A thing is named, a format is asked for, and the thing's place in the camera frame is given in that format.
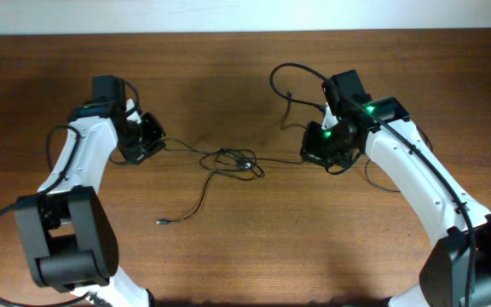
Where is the black cable bundle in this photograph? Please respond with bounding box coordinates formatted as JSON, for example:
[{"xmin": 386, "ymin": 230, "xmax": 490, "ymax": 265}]
[{"xmin": 155, "ymin": 90, "xmax": 310, "ymax": 226}]

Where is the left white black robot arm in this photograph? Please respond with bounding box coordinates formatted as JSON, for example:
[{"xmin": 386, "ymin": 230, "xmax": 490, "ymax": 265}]
[{"xmin": 14, "ymin": 75, "xmax": 165, "ymax": 306}]

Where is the separated black usb cable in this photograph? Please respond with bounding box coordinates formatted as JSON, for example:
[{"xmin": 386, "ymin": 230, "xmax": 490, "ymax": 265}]
[{"xmin": 363, "ymin": 125, "xmax": 434, "ymax": 194}]

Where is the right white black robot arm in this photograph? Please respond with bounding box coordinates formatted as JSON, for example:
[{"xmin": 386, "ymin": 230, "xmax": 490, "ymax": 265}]
[{"xmin": 301, "ymin": 70, "xmax": 491, "ymax": 306}]

